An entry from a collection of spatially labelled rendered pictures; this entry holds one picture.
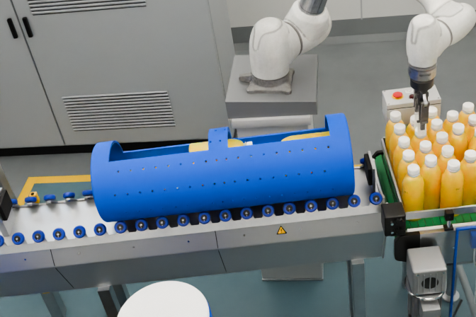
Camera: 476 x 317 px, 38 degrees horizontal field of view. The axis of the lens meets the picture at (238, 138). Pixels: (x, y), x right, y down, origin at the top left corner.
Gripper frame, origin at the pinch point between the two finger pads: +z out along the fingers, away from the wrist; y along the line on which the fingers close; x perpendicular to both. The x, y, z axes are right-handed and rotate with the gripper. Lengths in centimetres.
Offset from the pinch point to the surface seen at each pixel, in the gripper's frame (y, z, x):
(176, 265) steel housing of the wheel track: 16, 40, -92
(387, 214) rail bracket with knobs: 27.8, 13.8, -16.4
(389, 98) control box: -23.3, 4.2, -6.0
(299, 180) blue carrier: 19.2, 2.3, -43.8
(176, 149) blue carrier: -8, 5, -87
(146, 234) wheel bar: 17, 22, -100
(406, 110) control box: -18.8, 7.6, -0.8
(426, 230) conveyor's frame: 26.6, 24.4, -3.1
